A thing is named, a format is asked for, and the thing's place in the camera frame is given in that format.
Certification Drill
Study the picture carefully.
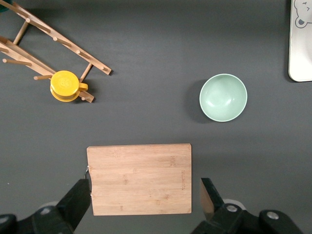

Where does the bamboo cutting board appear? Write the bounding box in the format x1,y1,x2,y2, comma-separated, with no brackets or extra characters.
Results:
84,143,193,216

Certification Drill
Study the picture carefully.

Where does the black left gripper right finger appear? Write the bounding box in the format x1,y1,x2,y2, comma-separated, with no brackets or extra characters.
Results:
192,177,246,234

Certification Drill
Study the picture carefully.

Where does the yellow cup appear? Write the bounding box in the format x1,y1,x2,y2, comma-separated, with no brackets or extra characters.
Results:
50,70,89,102

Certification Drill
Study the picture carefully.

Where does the beige bear print tray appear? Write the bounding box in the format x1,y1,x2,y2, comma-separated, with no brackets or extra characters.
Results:
288,0,312,82

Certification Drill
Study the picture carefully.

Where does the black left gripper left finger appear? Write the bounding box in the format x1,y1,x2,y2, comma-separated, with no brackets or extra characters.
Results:
31,178,91,234

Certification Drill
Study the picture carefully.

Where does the mint green bowl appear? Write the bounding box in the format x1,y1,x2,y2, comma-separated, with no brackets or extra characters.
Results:
199,74,248,122

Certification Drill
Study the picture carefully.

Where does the wooden cup drying rack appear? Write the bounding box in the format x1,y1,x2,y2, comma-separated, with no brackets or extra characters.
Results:
0,0,112,103

